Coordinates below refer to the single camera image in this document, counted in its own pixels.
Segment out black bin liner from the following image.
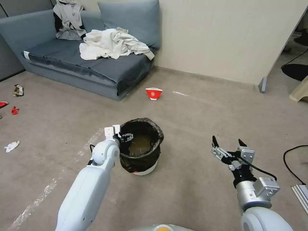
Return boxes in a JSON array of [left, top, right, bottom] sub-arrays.
[[119, 117, 165, 174]]

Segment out white trash can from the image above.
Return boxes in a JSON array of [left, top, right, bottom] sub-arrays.
[[129, 158, 159, 176]]

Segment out red paper cup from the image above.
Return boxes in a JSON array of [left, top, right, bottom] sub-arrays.
[[145, 88, 163, 101]]

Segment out aluminium profile bar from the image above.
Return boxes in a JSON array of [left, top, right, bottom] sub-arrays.
[[291, 184, 308, 209]]

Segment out grey partition foot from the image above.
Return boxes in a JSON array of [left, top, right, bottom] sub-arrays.
[[259, 77, 268, 94]]

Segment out black chair base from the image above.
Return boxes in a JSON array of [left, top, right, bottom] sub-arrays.
[[281, 63, 308, 81]]

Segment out white robot front shell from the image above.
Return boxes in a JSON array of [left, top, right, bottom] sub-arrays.
[[142, 223, 185, 231]]

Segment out white crumpled cloth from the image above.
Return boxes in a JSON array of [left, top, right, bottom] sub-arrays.
[[79, 27, 155, 61]]

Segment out blue-grey sofa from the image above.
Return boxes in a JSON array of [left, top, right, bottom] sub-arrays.
[[0, 0, 161, 101]]

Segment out white crumpled tissue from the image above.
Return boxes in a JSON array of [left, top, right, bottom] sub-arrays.
[[4, 141, 21, 153]]

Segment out crumpled brown snack wrapper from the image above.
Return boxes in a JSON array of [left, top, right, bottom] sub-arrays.
[[13, 84, 25, 98]]

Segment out blue-grey sofa cushion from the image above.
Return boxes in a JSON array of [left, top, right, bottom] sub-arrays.
[[97, 0, 161, 49]]

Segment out grey crumpled garment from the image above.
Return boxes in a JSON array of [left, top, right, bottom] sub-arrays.
[[53, 0, 88, 41]]

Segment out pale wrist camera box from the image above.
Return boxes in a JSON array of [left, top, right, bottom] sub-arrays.
[[237, 147, 255, 167]]

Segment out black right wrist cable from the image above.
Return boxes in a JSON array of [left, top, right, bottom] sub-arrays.
[[240, 154, 278, 181]]

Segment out black floor cable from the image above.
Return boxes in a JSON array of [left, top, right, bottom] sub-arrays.
[[283, 144, 308, 186]]

